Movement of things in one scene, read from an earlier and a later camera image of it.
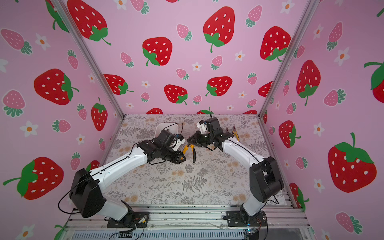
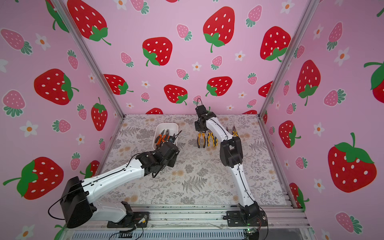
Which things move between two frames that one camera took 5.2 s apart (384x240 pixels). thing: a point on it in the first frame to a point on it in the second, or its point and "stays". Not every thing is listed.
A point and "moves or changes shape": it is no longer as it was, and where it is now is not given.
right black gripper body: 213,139 to 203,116
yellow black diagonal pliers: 193,151 moves or changes shape
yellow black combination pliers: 234,131 stays
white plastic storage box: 172,127 stays
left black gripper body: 170,155 to 171,163
